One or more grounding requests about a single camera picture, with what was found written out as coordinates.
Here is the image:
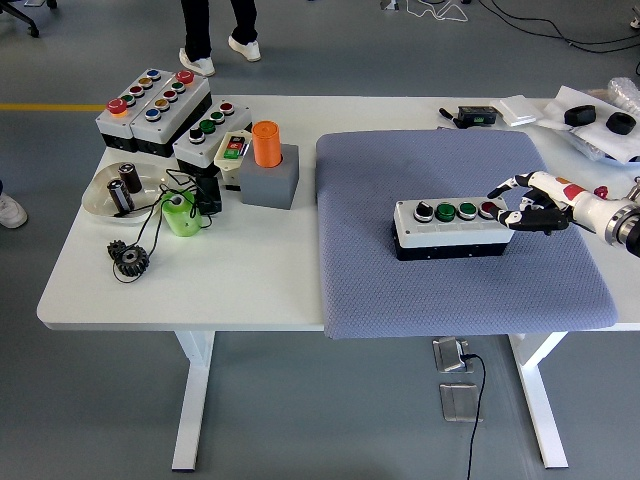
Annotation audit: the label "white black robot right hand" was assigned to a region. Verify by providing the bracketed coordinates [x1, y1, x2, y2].
[487, 170, 614, 237]

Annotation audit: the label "white four-button control box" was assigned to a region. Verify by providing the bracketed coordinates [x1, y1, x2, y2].
[172, 99, 254, 177]
[392, 198, 515, 262]

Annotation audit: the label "five-button box with mushroom button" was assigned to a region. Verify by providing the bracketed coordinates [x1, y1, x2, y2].
[94, 68, 167, 153]
[129, 69, 213, 159]

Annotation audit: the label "white paper sheets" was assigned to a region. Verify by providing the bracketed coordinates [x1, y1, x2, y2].
[542, 84, 640, 164]

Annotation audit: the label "black module with green connector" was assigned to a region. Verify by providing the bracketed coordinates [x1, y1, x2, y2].
[457, 104, 500, 127]

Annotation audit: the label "grey-blue textured mat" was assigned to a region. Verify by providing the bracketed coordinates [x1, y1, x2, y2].
[314, 128, 618, 341]

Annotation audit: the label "silver floor socket box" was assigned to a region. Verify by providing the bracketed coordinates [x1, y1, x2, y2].
[438, 382, 482, 424]
[432, 336, 474, 374]

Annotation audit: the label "white table leg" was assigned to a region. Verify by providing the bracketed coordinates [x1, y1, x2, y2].
[171, 330, 216, 472]
[507, 332, 570, 470]

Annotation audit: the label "grey square block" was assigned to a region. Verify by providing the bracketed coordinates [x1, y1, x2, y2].
[239, 143, 301, 210]

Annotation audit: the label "orange cylinder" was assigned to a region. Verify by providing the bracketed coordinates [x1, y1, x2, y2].
[251, 119, 283, 169]

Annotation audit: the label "black power adapter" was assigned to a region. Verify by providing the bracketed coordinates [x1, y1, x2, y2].
[193, 174, 224, 217]

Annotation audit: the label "green plastic spool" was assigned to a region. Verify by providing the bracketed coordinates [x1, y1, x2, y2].
[159, 189, 203, 239]

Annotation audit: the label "person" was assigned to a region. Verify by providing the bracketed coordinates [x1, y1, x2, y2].
[178, 0, 263, 78]

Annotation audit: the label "dark cylindrical capacitor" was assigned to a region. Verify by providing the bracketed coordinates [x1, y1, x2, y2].
[106, 178, 135, 214]
[117, 162, 144, 195]

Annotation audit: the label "large dark metal gear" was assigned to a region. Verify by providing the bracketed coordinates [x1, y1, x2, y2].
[113, 244, 151, 277]

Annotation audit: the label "clear shallow plate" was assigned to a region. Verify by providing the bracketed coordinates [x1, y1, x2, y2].
[80, 160, 174, 227]

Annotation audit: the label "yellow floor tape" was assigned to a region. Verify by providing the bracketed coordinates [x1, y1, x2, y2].
[0, 103, 104, 112]

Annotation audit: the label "person's white shoe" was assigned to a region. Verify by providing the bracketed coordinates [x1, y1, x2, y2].
[0, 178, 29, 230]

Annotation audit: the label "black office chair base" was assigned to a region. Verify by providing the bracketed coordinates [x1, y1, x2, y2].
[0, 0, 59, 39]

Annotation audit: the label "black rubber ring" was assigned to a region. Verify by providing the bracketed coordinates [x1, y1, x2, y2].
[604, 112, 637, 135]
[563, 105, 598, 127]

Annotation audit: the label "black handled tool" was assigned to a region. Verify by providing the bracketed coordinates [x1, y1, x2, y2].
[438, 107, 466, 129]

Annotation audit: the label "black floor cables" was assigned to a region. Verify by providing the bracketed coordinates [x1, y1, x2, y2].
[477, 0, 640, 54]

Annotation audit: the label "black floor power cable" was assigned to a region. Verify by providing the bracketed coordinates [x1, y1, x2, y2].
[459, 353, 487, 480]

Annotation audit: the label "white floor cable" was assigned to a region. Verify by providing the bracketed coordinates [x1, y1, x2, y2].
[404, 0, 471, 24]

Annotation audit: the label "cream switch box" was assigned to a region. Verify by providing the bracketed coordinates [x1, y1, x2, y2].
[213, 130, 253, 189]

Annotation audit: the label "thin black cord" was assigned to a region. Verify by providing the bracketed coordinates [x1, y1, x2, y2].
[110, 168, 216, 285]

